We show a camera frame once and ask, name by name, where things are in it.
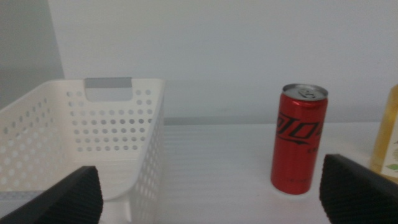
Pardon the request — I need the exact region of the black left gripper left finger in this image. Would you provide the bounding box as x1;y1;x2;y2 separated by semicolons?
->
0;166;104;224

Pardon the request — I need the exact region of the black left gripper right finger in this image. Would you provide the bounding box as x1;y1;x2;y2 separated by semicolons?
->
319;154;398;224

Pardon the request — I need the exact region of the yellow tea bottle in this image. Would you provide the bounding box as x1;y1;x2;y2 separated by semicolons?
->
369;84;398;184

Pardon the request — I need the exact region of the red soda can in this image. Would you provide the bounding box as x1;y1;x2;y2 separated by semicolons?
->
270;83;329;195

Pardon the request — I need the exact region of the white perforated plastic basket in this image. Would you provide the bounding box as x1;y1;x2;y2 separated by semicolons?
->
0;77;166;224

